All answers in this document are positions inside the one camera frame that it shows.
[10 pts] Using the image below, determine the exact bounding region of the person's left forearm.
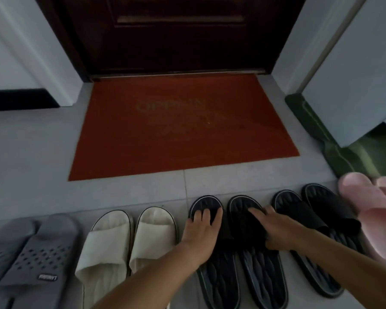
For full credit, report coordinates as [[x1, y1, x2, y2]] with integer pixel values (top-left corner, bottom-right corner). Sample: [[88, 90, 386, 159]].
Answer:
[[91, 244, 203, 309]]

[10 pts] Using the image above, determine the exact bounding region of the person's left hand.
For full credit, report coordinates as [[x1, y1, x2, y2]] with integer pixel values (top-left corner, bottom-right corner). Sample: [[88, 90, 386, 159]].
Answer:
[[180, 207, 223, 267]]

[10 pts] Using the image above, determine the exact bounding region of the person's right hand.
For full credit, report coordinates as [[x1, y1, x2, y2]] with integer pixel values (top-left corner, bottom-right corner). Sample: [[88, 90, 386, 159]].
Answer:
[[247, 205, 314, 252]]

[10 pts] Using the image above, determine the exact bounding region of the grey perforated slipper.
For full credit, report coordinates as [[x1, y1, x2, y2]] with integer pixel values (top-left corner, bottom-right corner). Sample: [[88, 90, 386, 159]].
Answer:
[[0, 218, 38, 309], [0, 214, 81, 309]]

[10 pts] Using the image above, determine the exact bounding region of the green floor mat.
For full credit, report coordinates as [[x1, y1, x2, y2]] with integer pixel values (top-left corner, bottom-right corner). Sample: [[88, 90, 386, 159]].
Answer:
[[284, 93, 386, 179]]

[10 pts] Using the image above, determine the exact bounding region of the black slipper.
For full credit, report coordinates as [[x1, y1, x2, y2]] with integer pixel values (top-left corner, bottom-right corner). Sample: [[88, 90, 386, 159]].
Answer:
[[271, 189, 345, 299], [227, 194, 289, 309], [188, 195, 241, 309], [301, 183, 366, 254]]

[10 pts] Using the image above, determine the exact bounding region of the black baseboard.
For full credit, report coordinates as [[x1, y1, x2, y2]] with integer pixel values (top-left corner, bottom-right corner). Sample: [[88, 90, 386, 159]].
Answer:
[[0, 89, 60, 112]]

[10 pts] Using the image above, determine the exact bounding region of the person's right forearm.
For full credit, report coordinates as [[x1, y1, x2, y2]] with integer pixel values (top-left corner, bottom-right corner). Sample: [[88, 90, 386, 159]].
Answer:
[[296, 230, 386, 309]]

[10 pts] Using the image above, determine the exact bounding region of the dark wooden door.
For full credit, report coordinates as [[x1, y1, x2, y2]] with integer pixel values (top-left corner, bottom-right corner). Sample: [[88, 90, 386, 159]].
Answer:
[[33, 0, 309, 82]]

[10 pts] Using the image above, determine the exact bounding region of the white cabinet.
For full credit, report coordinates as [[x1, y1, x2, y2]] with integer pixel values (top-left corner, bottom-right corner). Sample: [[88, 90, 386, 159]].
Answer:
[[302, 0, 386, 148]]

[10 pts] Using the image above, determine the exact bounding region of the cream slipper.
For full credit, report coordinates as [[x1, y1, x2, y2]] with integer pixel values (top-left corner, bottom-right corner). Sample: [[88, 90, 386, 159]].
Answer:
[[129, 206, 178, 275], [74, 210, 134, 309]]

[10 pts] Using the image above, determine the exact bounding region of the red door mat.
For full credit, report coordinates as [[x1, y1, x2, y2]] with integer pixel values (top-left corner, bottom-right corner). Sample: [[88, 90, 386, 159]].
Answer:
[[68, 73, 300, 182]]

